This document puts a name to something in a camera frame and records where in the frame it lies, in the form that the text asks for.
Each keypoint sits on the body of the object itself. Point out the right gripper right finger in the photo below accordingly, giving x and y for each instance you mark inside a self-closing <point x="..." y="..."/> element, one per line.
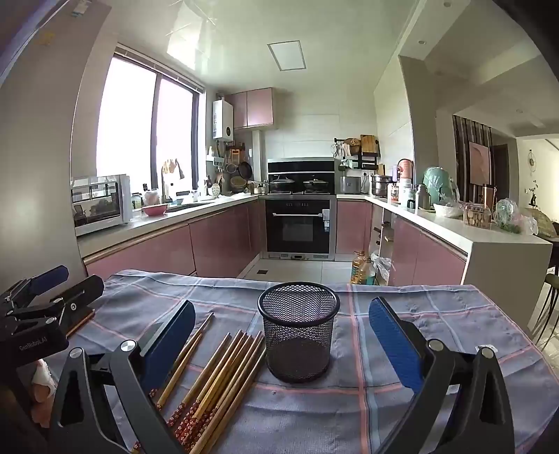
<point x="480" y="420"/>

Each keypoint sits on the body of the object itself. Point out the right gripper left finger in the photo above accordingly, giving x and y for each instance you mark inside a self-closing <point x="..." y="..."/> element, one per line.
<point x="82" y="420"/>

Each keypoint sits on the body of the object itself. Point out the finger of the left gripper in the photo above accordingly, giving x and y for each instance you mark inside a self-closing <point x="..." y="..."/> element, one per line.
<point x="74" y="300"/>
<point x="23" y="292"/>

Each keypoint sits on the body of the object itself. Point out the bamboo chopstick one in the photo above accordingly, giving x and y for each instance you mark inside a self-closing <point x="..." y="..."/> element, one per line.
<point x="156" y="392"/>

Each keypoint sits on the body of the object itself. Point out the bamboo chopstick three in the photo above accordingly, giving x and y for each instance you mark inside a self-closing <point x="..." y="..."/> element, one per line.
<point x="194" y="391"/>

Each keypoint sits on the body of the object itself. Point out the bamboo chopstick six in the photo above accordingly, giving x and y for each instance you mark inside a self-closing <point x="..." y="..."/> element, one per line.
<point x="227" y="388"/>

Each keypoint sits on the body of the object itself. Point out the bamboo chopstick two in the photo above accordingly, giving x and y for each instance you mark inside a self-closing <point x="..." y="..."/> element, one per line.
<point x="168" y="390"/>

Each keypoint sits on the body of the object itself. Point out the black mesh pen holder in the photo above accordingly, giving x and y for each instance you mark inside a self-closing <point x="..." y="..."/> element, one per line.
<point x="298" y="323"/>

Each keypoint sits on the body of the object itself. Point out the bamboo chopstick four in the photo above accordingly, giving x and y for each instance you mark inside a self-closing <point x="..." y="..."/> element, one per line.
<point x="206" y="385"/>

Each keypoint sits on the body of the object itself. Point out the bamboo chopstick five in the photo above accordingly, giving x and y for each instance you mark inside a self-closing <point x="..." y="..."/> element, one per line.
<point x="212" y="389"/>

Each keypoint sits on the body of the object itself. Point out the bamboo chopstick eight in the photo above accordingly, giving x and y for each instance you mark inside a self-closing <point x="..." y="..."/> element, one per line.
<point x="233" y="400"/>

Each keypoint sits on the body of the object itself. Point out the person left hand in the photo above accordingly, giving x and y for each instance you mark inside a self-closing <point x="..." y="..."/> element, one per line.
<point x="42" y="391"/>

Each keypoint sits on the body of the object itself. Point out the orange-edged smartphone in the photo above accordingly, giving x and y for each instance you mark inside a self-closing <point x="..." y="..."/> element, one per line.
<point x="77" y="321"/>

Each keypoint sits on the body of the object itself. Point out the white countertop oven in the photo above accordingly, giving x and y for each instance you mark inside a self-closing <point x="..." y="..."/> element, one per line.
<point x="99" y="203"/>

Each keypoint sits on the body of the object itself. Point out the pink bowl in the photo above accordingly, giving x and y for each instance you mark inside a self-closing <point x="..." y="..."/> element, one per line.
<point x="155" y="210"/>

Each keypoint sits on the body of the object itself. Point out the plaid grey tablecloth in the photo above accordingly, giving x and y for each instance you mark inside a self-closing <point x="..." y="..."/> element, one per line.
<point x="355" y="404"/>

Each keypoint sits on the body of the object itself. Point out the black bar stool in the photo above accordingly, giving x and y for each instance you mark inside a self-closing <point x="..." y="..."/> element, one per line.
<point x="545" y="320"/>

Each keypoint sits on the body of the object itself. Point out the cooking oil bottle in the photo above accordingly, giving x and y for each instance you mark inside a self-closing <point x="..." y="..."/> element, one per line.
<point x="360" y="268"/>

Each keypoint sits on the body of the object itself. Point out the plastic bag on counter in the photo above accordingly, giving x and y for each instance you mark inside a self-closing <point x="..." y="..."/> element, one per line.
<point x="509" y="218"/>

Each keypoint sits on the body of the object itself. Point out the clear snack container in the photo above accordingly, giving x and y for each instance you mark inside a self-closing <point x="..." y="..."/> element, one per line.
<point x="476" y="215"/>

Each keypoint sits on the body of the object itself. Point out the white bowl on counter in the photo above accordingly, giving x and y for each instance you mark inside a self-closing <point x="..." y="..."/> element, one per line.
<point x="448" y="211"/>

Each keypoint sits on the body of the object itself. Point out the black built-in oven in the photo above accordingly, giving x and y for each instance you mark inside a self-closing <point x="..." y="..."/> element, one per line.
<point x="300" y="227"/>

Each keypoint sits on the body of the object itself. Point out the black wok with lid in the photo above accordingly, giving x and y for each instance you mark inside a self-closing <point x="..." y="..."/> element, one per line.
<point x="281" y="184"/>

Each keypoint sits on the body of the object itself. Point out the pink upper cabinet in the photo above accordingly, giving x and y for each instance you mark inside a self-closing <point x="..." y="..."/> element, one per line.
<point x="253" y="109"/>

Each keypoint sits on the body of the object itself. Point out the black pot with lid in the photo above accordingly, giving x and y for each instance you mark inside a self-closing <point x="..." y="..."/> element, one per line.
<point x="317" y="185"/>

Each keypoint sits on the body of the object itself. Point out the steel stock pot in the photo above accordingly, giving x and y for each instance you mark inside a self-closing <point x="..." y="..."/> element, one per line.
<point x="380" y="185"/>

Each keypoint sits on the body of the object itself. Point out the pink kettle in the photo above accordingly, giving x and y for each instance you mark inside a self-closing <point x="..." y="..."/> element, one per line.
<point x="405" y="170"/>

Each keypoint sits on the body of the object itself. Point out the white wall water heater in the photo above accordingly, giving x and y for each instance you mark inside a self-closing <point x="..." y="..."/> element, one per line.
<point x="222" y="121"/>

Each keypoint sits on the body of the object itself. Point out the black wall spice rack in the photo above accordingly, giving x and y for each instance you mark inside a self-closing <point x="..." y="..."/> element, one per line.
<point x="360" y="153"/>

